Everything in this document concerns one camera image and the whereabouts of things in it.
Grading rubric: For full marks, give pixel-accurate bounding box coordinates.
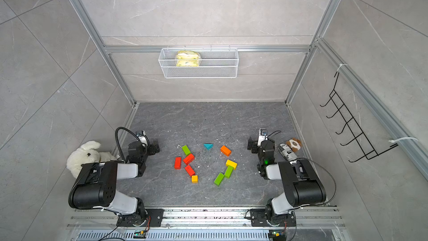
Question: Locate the silver cylindrical object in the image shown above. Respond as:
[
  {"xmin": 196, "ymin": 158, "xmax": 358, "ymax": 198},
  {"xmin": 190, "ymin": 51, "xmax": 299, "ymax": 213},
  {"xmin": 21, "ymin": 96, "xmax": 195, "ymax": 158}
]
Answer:
[{"xmin": 278, "ymin": 143, "xmax": 298, "ymax": 162}]

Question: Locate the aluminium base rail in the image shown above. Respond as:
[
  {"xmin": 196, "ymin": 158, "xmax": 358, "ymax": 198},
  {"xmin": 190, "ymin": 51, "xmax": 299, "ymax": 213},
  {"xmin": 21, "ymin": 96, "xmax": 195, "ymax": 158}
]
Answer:
[{"xmin": 64, "ymin": 206, "xmax": 350, "ymax": 241}]

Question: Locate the orange rectangular block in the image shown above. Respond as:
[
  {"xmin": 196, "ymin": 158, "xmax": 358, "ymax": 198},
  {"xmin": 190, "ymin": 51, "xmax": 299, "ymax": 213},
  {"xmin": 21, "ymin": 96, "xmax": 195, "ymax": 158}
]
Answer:
[{"xmin": 220, "ymin": 146, "xmax": 232, "ymax": 157}]

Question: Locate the black wire hook rack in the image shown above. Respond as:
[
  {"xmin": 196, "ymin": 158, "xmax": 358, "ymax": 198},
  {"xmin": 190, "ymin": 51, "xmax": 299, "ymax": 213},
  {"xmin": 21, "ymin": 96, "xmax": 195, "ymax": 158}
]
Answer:
[{"xmin": 320, "ymin": 72, "xmax": 399, "ymax": 163}]

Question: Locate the yellow package in basket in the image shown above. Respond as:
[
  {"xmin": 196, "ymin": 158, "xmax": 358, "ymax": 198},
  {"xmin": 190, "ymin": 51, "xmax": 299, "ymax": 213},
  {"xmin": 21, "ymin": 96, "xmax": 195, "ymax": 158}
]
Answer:
[{"xmin": 176, "ymin": 50, "xmax": 201, "ymax": 67}]

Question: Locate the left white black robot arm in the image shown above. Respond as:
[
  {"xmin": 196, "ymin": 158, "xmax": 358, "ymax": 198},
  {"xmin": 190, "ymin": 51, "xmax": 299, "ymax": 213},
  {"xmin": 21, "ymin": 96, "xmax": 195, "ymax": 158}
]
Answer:
[{"xmin": 68, "ymin": 139, "xmax": 164, "ymax": 228}]

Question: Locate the teal triangle block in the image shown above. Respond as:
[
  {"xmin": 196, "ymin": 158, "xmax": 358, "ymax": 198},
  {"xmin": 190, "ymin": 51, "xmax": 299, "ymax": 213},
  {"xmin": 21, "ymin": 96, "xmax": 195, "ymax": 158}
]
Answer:
[{"xmin": 204, "ymin": 143, "xmax": 214, "ymax": 150}]

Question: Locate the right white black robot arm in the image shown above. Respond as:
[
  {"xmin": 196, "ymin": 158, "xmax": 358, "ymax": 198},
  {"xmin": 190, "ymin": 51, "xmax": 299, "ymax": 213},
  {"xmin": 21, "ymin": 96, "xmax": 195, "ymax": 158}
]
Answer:
[{"xmin": 247, "ymin": 135, "xmax": 327, "ymax": 226}]

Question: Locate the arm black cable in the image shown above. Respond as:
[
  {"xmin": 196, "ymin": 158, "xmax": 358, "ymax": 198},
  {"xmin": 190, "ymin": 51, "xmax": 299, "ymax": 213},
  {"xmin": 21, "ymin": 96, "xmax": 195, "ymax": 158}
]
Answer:
[
  {"xmin": 114, "ymin": 127, "xmax": 143, "ymax": 161},
  {"xmin": 294, "ymin": 157, "xmax": 337, "ymax": 206}
]

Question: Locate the brown white small toy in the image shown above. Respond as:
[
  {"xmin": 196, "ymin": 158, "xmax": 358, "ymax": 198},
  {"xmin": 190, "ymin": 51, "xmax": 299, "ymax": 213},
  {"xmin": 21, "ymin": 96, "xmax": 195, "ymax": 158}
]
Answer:
[{"xmin": 286, "ymin": 138, "xmax": 302, "ymax": 152}]

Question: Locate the green block pair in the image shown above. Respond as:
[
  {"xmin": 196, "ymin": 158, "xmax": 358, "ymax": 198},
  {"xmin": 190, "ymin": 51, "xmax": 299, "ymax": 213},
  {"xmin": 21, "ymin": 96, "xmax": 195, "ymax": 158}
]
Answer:
[
  {"xmin": 224, "ymin": 166, "xmax": 234, "ymax": 179},
  {"xmin": 214, "ymin": 173, "xmax": 225, "ymax": 186}
]

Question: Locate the white plush toy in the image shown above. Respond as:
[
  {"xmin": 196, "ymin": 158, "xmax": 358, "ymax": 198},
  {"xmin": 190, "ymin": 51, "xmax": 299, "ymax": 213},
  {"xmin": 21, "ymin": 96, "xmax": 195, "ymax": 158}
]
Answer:
[{"xmin": 66, "ymin": 141, "xmax": 117, "ymax": 179}]

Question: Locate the red block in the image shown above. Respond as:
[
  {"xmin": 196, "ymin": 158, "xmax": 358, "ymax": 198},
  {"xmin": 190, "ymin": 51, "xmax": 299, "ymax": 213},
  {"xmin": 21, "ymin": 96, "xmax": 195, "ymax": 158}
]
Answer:
[
  {"xmin": 183, "ymin": 154, "xmax": 195, "ymax": 165},
  {"xmin": 174, "ymin": 157, "xmax": 182, "ymax": 170},
  {"xmin": 185, "ymin": 165, "xmax": 196, "ymax": 176}
]

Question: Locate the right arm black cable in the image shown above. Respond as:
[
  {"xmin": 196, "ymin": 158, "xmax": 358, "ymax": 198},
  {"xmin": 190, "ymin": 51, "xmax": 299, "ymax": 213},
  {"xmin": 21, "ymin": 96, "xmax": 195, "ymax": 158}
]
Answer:
[{"xmin": 294, "ymin": 157, "xmax": 337, "ymax": 206}]

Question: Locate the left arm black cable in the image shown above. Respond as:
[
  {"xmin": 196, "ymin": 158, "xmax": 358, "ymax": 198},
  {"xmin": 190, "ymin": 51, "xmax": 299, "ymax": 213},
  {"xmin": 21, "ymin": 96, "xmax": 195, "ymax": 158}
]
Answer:
[{"xmin": 114, "ymin": 127, "xmax": 143, "ymax": 161}]

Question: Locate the white wire mesh basket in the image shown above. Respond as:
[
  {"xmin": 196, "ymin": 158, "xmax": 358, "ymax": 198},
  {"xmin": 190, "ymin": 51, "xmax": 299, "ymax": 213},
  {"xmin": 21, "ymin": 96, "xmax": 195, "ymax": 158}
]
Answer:
[{"xmin": 158, "ymin": 48, "xmax": 239, "ymax": 79}]

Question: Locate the yellow rectangular block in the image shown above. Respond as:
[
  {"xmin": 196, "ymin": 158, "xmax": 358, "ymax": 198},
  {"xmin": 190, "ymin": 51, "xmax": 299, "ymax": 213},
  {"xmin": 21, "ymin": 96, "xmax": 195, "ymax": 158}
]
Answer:
[{"xmin": 226, "ymin": 160, "xmax": 237, "ymax": 170}]

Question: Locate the small orange-yellow cube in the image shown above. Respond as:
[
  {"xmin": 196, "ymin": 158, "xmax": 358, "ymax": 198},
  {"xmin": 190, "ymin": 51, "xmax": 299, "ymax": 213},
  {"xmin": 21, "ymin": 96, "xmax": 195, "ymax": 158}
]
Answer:
[{"xmin": 191, "ymin": 175, "xmax": 198, "ymax": 184}]

